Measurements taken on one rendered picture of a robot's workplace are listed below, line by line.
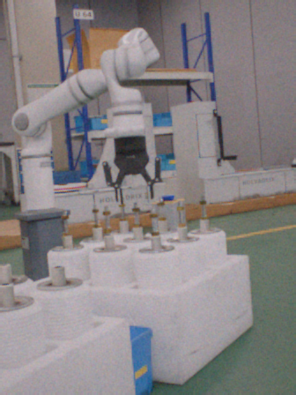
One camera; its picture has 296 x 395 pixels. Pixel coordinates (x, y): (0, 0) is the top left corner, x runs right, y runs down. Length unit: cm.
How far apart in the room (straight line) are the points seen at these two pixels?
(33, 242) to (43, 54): 627
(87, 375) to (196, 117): 321
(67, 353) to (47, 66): 718
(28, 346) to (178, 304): 38
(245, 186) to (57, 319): 331
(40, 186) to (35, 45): 621
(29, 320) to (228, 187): 330
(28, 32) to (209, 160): 446
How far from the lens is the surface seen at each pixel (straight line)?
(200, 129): 396
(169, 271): 113
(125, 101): 128
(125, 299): 114
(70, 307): 88
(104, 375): 91
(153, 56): 160
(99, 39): 664
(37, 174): 176
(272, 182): 428
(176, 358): 112
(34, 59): 786
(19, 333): 80
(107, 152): 372
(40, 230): 175
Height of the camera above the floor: 44
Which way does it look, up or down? 4 degrees down
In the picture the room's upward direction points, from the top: 5 degrees counter-clockwise
